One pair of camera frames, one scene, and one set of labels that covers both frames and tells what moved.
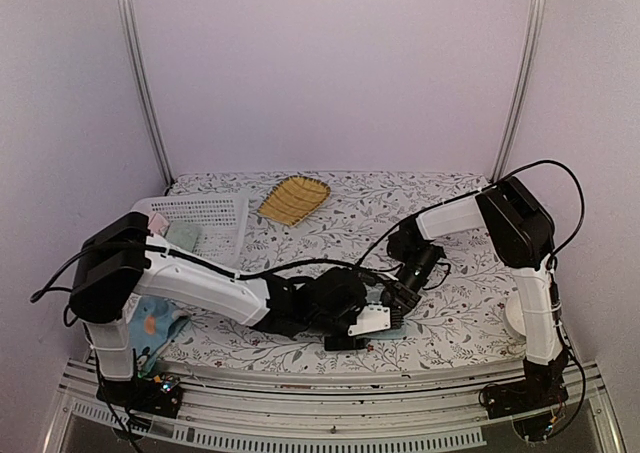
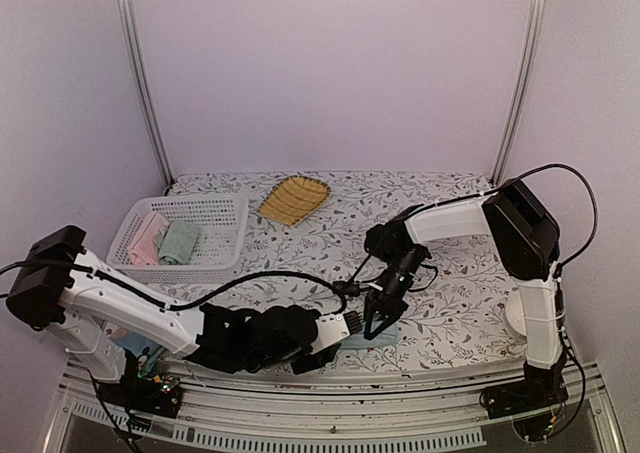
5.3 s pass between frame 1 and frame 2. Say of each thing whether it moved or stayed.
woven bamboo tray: stayed
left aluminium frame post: stayed
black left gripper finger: moved
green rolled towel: stayed
